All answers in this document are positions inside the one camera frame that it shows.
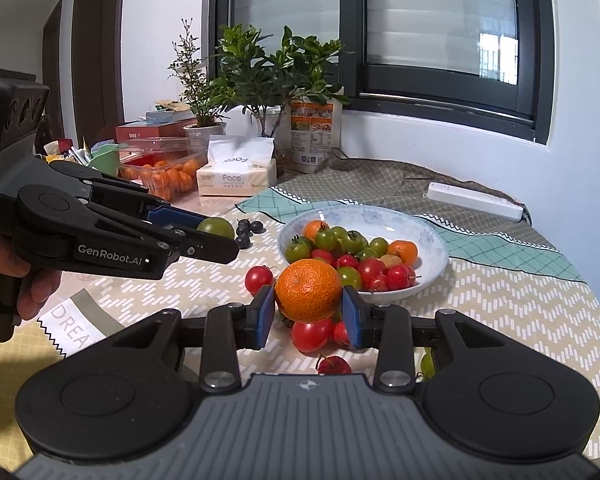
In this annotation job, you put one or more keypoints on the white tissue pack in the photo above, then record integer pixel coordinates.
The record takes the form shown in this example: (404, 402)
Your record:
(240, 155)

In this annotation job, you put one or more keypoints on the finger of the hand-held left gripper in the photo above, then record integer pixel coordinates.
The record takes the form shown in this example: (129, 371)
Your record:
(215, 250)
(175, 217)

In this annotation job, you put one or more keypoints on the thin-leaf plant in white pot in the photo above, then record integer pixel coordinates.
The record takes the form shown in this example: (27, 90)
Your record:
(207, 131)

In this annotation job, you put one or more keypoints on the printed paper carton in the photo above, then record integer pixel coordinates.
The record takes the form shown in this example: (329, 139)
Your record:
(315, 135)

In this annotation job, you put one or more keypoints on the brown longan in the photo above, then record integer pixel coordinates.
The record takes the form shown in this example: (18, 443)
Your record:
(391, 261)

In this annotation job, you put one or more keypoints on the cluster of blueberries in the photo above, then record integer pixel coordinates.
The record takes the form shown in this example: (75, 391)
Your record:
(243, 241)

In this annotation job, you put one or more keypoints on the white power strip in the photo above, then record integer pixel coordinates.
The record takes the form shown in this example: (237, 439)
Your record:
(472, 201)

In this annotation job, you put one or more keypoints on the patchwork printed tablecloth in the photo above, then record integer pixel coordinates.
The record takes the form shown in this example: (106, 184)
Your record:
(480, 310)

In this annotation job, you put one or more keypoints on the stack of books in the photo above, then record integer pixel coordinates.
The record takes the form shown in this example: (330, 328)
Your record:
(170, 115)

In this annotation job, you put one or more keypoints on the beige tissue pack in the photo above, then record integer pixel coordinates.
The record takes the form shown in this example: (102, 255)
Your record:
(230, 182)

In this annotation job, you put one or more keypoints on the person's left hand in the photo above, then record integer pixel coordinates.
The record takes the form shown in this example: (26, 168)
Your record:
(35, 292)

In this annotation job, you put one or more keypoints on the red flat box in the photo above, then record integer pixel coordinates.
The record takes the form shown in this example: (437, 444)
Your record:
(145, 133)

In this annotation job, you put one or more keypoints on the assorted small packets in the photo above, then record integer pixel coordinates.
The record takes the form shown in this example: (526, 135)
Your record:
(62, 147)

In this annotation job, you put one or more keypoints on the green plastic cup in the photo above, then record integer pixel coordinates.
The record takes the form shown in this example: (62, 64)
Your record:
(106, 160)

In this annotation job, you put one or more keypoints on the dark wooden door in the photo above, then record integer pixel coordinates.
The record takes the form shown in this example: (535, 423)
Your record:
(97, 35)

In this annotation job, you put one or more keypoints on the orange mandarin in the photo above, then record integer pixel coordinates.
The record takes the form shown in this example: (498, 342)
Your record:
(316, 230)
(404, 251)
(308, 290)

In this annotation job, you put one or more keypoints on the white ceramic bowl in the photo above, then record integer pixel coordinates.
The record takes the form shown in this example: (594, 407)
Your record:
(430, 245)

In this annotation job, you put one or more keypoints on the clear plastic fruit container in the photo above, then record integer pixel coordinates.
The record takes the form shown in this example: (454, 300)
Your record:
(165, 175)

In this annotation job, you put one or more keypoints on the broad-leaf potted plant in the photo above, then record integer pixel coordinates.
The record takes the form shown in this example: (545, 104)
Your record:
(280, 75)

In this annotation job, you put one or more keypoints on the red hawthorn berry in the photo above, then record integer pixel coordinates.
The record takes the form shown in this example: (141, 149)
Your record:
(347, 261)
(399, 277)
(377, 283)
(333, 366)
(340, 334)

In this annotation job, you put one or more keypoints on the pile of red cherry tomatoes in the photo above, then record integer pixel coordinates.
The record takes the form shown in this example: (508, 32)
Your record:
(311, 335)

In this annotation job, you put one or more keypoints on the pile of green cherry tomatoes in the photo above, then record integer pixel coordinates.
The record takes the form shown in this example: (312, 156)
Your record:
(352, 241)

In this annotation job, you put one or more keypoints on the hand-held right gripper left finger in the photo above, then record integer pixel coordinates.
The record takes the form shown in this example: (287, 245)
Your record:
(266, 312)

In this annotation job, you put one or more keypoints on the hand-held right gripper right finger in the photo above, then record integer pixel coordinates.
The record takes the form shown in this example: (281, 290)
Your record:
(352, 320)

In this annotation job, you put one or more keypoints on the dark framed window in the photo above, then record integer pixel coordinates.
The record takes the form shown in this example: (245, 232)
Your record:
(430, 20)

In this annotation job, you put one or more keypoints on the round green tomato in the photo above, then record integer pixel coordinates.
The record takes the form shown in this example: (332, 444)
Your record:
(220, 227)

